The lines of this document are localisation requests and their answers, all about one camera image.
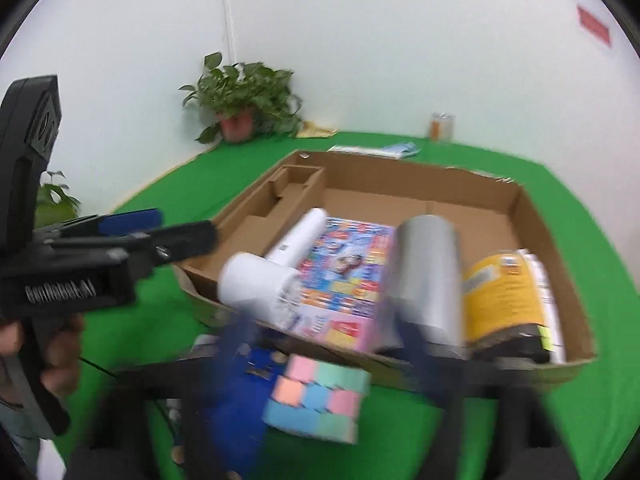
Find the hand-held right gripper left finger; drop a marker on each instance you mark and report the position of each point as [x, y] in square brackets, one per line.
[236, 340]

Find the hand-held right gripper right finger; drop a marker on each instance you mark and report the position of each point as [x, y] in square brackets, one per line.
[420, 355]

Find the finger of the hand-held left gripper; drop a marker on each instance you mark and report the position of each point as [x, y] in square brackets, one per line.
[130, 220]
[185, 240]

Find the blue box with tan circles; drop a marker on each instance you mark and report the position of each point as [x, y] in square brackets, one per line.
[235, 410]

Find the stainless steel cup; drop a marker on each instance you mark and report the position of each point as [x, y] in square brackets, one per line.
[425, 270]

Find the pastel puzzle cube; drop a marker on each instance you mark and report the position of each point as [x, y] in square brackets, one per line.
[320, 400]

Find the white cylinder tube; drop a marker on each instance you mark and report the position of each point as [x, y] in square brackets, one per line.
[300, 235]

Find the brown cardboard box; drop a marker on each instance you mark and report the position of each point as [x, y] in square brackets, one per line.
[450, 190]

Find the person's left forearm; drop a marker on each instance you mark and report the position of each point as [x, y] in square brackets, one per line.
[17, 430]

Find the person's left hand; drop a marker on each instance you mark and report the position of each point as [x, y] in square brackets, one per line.
[62, 360]

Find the small green plant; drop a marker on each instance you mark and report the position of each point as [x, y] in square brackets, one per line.
[55, 200]

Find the white plastic bottle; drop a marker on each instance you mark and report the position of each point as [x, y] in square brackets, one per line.
[255, 285]

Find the black flat object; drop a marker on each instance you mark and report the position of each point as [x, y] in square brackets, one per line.
[515, 347]

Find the yellow labelled packet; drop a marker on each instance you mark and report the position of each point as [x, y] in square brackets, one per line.
[500, 300]

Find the colourful printed book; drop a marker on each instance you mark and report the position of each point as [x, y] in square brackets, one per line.
[345, 270]

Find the potted green plant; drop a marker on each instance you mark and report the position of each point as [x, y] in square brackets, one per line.
[245, 100]

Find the yellow paper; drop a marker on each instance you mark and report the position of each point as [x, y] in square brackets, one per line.
[317, 131]

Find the green tablecloth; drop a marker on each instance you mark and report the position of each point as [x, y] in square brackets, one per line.
[575, 235]

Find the glass jar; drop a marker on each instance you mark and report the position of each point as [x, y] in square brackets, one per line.
[442, 127]

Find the red wall sign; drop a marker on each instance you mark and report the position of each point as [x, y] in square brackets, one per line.
[594, 26]

